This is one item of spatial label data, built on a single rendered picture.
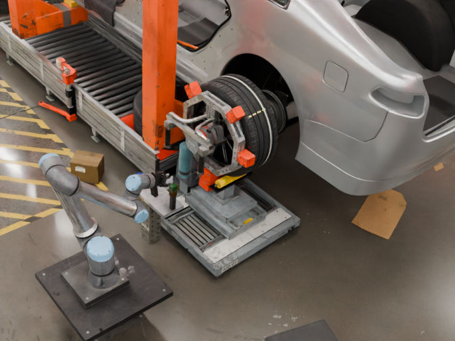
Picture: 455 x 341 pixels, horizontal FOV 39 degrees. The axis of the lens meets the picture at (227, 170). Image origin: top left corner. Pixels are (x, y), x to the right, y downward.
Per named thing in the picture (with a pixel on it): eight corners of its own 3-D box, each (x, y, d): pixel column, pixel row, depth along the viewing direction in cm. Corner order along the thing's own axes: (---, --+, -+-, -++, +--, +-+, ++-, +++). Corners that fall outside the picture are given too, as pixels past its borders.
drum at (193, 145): (222, 146, 421) (224, 128, 412) (197, 157, 409) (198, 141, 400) (208, 135, 428) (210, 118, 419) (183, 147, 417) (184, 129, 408)
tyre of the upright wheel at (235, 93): (200, 101, 465) (246, 178, 458) (174, 111, 452) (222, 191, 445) (241, 54, 410) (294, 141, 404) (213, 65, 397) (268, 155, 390)
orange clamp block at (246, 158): (244, 157, 408) (254, 164, 404) (235, 161, 404) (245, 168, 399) (246, 148, 404) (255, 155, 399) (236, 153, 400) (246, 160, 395)
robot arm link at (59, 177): (61, 175, 322) (154, 212, 371) (53, 162, 330) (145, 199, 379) (48, 193, 324) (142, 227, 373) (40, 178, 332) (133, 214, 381)
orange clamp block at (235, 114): (239, 120, 398) (246, 114, 391) (229, 124, 394) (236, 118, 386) (233, 110, 399) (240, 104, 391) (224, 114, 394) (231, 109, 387)
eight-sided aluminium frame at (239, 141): (240, 185, 423) (248, 118, 388) (232, 189, 419) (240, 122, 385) (187, 145, 452) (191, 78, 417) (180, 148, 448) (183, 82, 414)
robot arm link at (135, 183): (122, 185, 376) (128, 171, 373) (137, 184, 386) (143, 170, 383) (131, 195, 372) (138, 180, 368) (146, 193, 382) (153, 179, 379)
